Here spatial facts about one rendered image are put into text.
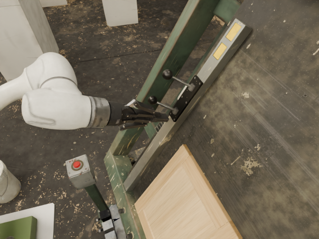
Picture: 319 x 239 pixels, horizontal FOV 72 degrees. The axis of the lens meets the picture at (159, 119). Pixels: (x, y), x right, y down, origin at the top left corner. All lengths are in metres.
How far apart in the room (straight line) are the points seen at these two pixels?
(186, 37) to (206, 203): 0.65
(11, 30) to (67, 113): 2.44
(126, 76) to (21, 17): 1.38
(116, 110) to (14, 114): 2.65
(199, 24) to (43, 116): 0.68
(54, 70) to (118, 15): 3.82
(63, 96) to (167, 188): 0.59
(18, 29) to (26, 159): 1.39
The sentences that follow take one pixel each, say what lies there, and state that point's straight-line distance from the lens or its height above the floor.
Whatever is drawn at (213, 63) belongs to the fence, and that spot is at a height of 1.59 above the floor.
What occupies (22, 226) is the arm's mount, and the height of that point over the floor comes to 0.81.
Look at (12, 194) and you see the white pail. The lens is 2.51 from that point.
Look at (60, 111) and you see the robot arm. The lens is 0.59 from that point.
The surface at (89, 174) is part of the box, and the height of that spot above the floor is 0.89.
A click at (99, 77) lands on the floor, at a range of 3.33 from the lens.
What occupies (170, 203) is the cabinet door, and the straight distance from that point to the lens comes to 0.99.
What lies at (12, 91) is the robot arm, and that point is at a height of 1.62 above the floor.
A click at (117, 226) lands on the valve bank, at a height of 0.74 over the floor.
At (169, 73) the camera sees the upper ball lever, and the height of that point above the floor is 1.56.
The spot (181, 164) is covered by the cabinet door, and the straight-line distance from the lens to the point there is 0.90.
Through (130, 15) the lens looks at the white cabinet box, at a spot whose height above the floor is 0.16.
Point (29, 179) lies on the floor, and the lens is 2.59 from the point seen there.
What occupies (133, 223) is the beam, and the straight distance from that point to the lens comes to 1.20.
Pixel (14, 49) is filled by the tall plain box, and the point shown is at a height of 0.63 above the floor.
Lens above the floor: 2.05
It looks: 50 degrees down
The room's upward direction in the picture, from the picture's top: straight up
